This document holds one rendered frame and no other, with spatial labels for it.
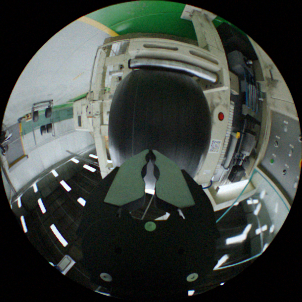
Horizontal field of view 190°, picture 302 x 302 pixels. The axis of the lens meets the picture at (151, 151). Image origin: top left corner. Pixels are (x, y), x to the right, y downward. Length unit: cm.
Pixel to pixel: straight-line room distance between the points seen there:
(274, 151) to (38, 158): 1214
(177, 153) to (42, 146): 1141
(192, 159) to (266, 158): 55
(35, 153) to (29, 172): 210
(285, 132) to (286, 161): 14
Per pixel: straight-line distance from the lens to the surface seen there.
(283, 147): 67
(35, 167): 1178
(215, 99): 51
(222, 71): 44
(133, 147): 22
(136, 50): 38
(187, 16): 123
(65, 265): 115
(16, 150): 1147
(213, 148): 55
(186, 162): 25
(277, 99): 68
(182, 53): 39
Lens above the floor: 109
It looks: 24 degrees up
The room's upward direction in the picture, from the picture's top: 176 degrees counter-clockwise
